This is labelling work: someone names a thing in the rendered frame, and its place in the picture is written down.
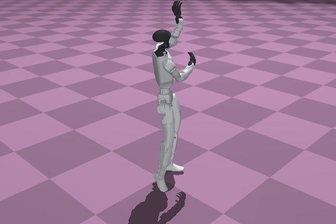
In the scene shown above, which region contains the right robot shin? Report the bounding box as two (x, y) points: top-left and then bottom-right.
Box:
(158, 141), (172, 180)

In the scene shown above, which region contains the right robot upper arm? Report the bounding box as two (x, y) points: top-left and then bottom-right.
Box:
(162, 59), (183, 82)

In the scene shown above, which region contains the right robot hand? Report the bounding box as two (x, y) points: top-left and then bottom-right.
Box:
(188, 52), (196, 66)

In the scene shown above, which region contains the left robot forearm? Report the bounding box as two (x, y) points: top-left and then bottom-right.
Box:
(171, 18), (183, 39)

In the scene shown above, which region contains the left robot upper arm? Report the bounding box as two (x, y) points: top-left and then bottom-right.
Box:
(155, 37), (177, 50)

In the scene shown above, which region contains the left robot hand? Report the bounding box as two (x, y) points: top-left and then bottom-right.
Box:
(172, 1), (182, 24)

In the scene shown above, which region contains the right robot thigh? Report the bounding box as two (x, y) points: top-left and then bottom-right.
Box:
(157, 99), (175, 151)

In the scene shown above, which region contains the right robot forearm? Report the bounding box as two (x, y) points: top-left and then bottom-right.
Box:
(181, 63), (195, 81)

